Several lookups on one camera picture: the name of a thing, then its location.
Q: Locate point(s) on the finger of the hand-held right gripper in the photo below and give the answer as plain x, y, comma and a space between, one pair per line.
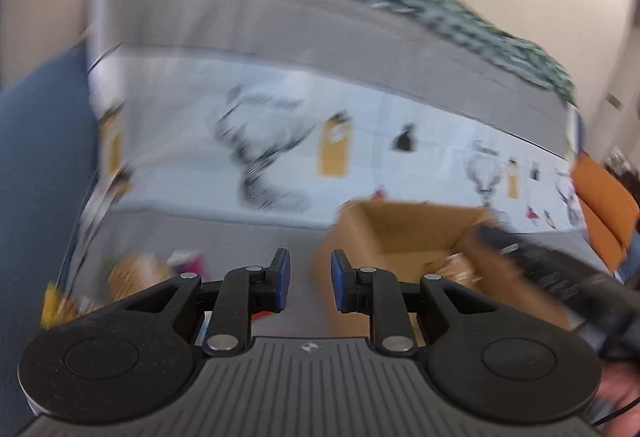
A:
500, 239

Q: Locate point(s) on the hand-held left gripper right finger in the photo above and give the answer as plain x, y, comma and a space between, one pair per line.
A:
340, 279

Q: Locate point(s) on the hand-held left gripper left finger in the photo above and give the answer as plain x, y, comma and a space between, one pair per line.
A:
281, 277

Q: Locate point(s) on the cardboard box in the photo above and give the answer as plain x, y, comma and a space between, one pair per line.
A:
400, 227

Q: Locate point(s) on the person's right forearm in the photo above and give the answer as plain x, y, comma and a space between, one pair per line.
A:
620, 387

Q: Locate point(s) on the orange cushion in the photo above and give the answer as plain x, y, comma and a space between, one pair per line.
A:
597, 202

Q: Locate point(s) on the pink snack packet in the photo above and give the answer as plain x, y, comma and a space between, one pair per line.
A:
187, 263

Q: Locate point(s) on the grey printed sofa cover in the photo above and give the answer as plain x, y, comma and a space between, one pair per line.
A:
225, 92

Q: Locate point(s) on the yellow snack packet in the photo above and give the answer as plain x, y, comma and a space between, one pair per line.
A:
52, 304

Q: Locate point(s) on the blue sofa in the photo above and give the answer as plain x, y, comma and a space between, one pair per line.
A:
40, 167

